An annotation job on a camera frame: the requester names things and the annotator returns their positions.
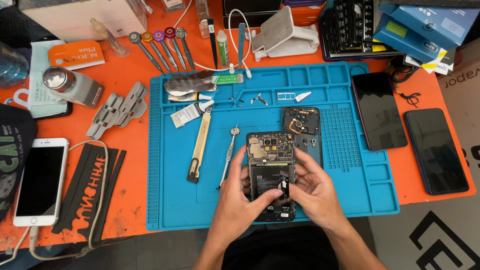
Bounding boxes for black foam cutout strips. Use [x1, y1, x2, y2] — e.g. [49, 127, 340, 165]
[51, 143, 127, 243]

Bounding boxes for stack of orange boxes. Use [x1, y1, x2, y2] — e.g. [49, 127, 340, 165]
[281, 0, 328, 28]

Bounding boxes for clear plastic water bottle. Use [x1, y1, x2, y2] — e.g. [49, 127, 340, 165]
[0, 40, 30, 89]

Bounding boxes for orange and white card box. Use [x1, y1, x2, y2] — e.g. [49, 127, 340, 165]
[47, 40, 106, 71]

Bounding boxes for person's right hand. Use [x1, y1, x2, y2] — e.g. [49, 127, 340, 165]
[288, 148, 348, 230]

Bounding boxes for white paper bag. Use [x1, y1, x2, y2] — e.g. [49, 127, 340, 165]
[13, 40, 73, 119]

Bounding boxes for black tweezers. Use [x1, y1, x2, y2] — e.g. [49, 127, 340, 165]
[207, 18, 219, 70]

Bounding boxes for white charging cable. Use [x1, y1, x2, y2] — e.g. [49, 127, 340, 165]
[0, 139, 110, 265]

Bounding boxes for grey plastic clamp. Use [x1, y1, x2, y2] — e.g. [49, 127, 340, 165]
[85, 92, 125, 140]
[114, 81, 149, 128]

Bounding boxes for blue silicone repair mat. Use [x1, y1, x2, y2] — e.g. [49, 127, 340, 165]
[145, 61, 400, 231]

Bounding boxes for stack of blue boxes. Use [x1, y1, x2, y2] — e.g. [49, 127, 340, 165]
[373, 0, 480, 65]

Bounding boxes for white phone stand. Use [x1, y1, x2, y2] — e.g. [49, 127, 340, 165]
[250, 5, 320, 62]

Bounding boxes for yellow-white glue tube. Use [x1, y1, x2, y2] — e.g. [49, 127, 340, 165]
[167, 92, 213, 103]

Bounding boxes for small glass bottle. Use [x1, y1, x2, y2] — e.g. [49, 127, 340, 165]
[194, 0, 211, 38]

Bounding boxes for brown cardboard box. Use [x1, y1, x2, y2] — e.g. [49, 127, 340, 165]
[436, 37, 480, 181]

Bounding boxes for black smartphone blue edge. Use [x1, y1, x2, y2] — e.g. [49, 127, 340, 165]
[404, 107, 470, 196]

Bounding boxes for silver-capped screwdriver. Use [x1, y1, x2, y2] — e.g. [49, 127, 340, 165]
[175, 27, 197, 73]

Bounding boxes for beige utility knife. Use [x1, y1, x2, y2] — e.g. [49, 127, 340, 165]
[186, 106, 213, 184]

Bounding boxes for blue phone back cover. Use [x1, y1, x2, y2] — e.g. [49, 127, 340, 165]
[281, 106, 323, 169]

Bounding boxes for stack of black battery packets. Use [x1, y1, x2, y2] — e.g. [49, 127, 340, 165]
[318, 0, 399, 62]

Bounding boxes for black printed cap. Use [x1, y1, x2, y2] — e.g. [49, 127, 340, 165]
[0, 103, 38, 223]

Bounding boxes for green-labelled opening tool packet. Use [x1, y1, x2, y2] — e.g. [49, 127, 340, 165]
[211, 73, 245, 85]

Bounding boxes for clear glue syringe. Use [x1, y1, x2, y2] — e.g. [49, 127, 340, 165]
[89, 17, 131, 58]

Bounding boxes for flat metal pry tool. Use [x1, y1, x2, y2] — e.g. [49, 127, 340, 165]
[163, 70, 219, 97]

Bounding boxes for white glue tube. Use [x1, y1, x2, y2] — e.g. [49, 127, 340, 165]
[170, 99, 215, 129]

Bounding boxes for large white box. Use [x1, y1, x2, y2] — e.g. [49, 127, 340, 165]
[18, 0, 148, 43]

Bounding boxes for metal-capped grey bottle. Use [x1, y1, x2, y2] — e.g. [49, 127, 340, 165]
[41, 66, 105, 109]

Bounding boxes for black smartphone red edge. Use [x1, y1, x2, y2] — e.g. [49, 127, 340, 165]
[350, 71, 409, 152]

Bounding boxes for person's left hand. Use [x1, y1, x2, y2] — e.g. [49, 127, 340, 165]
[215, 144, 284, 235]

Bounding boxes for grey-capped screwdriver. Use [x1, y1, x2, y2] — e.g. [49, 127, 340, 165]
[128, 31, 166, 74]

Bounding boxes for black coiled cable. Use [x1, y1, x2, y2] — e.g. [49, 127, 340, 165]
[385, 55, 418, 84]

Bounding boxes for orange-capped screwdriver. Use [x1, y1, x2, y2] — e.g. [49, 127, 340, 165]
[140, 31, 174, 73]

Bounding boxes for white smartphone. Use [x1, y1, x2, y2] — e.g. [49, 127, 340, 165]
[13, 137, 70, 228]

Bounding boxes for purple-capped screwdriver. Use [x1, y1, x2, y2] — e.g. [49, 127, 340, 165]
[152, 30, 181, 73]

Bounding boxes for black device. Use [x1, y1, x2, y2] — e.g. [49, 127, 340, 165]
[223, 0, 284, 30]

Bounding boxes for thin silver screwdriver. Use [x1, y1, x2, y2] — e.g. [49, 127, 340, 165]
[216, 124, 241, 190]

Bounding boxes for small green-labelled bottle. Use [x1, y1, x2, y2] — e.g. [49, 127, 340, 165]
[216, 29, 230, 70]

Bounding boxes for blue tweezers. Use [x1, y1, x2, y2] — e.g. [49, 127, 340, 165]
[237, 23, 247, 72]

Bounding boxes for red-capped screwdriver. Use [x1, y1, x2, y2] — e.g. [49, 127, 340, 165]
[164, 26, 188, 72]

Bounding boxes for small black flex cable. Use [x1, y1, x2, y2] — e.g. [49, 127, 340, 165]
[399, 91, 422, 109]

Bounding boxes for person's black clothing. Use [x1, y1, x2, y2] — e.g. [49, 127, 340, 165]
[221, 224, 340, 270]

